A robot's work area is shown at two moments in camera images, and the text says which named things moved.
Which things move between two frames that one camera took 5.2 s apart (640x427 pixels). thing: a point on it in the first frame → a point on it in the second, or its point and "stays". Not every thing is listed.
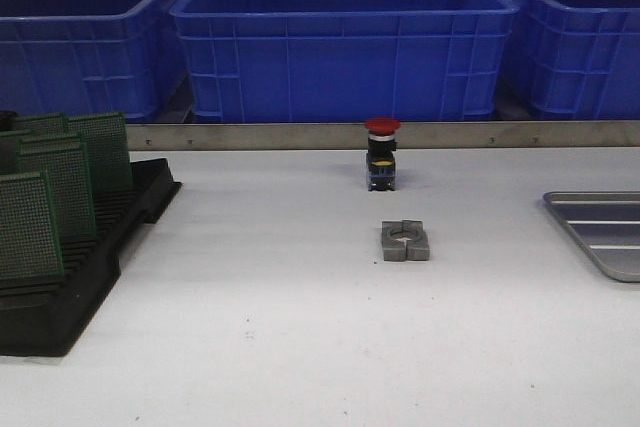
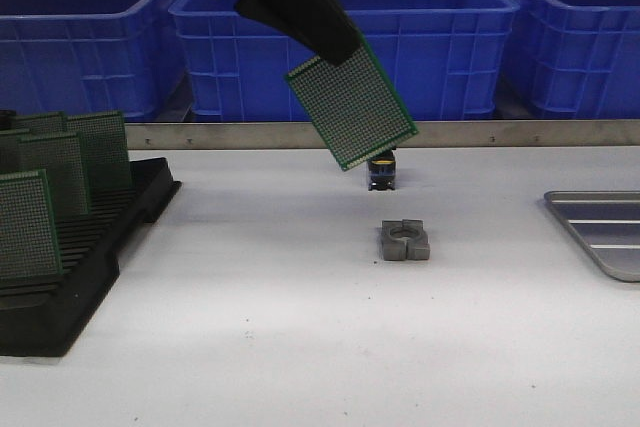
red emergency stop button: [380, 159] stays
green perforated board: [68, 168] → [353, 105]
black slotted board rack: [44, 317] stays
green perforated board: [29, 240] stays
